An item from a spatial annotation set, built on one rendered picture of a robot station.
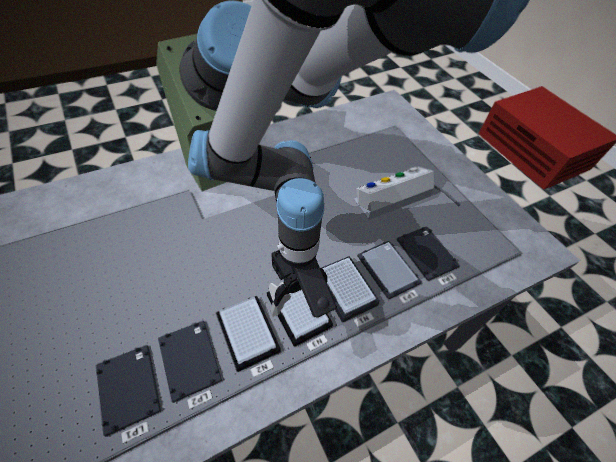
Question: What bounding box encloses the white label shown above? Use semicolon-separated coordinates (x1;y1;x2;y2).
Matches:
251;360;273;377
188;390;212;409
354;313;374;327
307;335;328;351
121;422;149;443
399;290;418;304
438;273;457;285

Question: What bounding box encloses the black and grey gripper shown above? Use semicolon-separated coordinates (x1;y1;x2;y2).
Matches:
269;250;316;317

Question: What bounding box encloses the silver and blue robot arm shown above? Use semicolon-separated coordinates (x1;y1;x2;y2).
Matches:
180;0;530;263

